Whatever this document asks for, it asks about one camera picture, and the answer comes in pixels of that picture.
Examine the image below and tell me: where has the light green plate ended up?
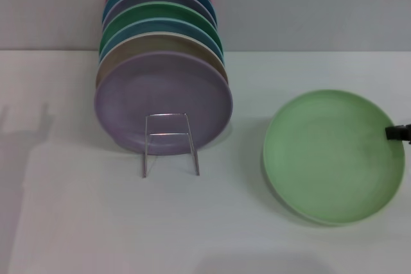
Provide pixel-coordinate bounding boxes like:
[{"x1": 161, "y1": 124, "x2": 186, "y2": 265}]
[{"x1": 263, "y1": 89, "x2": 406, "y2": 227}]

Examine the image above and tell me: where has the lilac plate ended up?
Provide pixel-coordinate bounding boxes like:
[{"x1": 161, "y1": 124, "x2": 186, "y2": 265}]
[{"x1": 93, "y1": 51, "x2": 234, "y2": 156}]

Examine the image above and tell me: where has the light blue plate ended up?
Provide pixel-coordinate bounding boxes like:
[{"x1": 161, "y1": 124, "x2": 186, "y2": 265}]
[{"x1": 98, "y1": 17, "x2": 225, "y2": 63}]

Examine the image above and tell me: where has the dark green plate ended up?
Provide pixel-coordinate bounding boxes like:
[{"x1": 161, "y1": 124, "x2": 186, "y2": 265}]
[{"x1": 98, "y1": 1, "x2": 222, "y2": 53}]

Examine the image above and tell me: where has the beige plate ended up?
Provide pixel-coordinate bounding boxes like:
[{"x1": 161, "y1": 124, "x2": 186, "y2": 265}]
[{"x1": 95, "y1": 31, "x2": 229, "y2": 90}]

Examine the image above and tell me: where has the metal wire plate rack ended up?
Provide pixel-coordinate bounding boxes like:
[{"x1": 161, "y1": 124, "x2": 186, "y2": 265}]
[{"x1": 142, "y1": 112, "x2": 201, "y2": 178}]

